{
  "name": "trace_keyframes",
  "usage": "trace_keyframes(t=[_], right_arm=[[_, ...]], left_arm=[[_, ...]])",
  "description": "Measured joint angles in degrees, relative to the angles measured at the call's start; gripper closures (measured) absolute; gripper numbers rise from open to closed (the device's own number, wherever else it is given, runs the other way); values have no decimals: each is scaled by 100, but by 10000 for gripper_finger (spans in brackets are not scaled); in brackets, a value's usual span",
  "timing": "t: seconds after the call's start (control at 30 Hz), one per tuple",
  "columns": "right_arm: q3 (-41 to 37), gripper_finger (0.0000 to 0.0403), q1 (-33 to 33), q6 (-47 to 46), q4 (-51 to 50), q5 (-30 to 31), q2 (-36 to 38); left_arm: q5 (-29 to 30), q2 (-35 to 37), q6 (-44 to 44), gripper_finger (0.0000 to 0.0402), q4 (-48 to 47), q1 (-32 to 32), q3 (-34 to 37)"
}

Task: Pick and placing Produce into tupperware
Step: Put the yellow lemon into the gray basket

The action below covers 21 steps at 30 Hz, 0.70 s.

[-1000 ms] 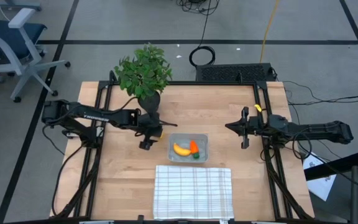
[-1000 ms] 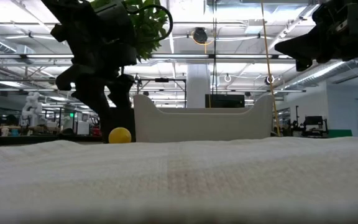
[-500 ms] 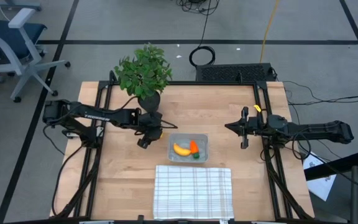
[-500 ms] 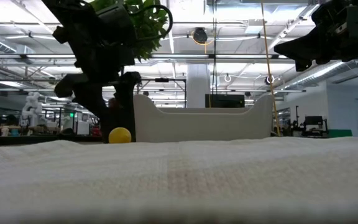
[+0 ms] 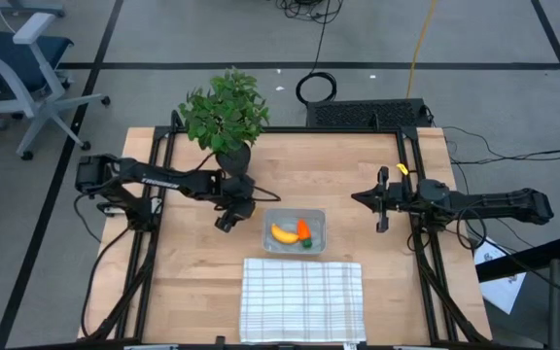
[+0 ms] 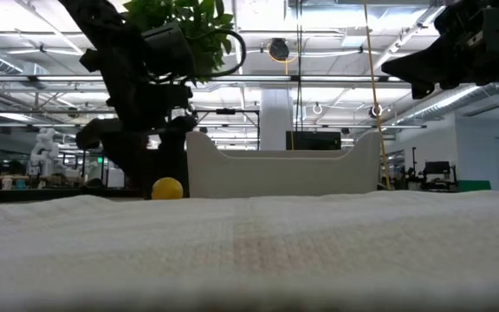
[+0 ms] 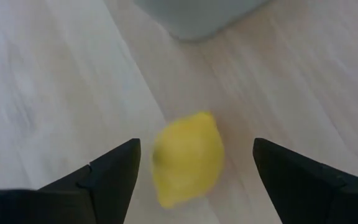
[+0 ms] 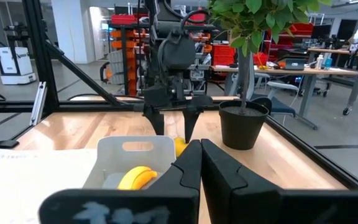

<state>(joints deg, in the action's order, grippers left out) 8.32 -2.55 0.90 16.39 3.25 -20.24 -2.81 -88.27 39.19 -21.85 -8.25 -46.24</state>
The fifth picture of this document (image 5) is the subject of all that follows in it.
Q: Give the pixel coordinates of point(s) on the yellow tag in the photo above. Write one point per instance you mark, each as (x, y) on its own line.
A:
(402, 169)

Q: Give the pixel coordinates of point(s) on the white checked kitchen towel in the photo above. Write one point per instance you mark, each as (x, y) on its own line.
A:
(302, 300)

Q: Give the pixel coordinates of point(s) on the white blue office chair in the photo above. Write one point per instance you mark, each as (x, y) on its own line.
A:
(22, 68)

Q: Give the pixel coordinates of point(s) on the grey furniture base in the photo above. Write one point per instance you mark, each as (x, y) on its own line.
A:
(22, 7)

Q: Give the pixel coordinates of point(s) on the green potted plant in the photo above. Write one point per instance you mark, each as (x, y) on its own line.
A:
(224, 116)

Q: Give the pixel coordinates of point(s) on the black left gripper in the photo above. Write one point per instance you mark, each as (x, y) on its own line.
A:
(238, 211)

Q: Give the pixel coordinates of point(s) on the black computer case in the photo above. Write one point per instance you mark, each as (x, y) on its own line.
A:
(367, 114)

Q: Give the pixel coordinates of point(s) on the black table-level camera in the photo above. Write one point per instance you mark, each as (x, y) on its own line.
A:
(220, 340)

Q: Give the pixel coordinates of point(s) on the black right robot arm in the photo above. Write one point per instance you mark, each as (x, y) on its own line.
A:
(494, 204)

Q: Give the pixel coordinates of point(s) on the white paper sheet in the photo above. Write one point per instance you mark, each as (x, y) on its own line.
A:
(501, 287)

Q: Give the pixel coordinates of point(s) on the orange toy carrot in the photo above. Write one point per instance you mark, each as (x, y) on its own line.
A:
(303, 229)

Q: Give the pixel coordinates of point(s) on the yellow toy banana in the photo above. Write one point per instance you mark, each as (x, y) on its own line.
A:
(284, 235)

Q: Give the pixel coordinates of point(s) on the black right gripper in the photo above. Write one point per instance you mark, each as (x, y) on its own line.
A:
(399, 197)

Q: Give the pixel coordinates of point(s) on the clear plastic tupperware container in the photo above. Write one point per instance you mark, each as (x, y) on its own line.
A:
(319, 216)

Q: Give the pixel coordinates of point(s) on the black beam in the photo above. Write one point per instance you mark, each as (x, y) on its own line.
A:
(528, 260)

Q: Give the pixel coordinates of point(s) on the black aluminium table frame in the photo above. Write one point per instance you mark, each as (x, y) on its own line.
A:
(406, 146)

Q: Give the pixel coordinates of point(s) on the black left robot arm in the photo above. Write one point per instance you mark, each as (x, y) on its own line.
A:
(163, 181)

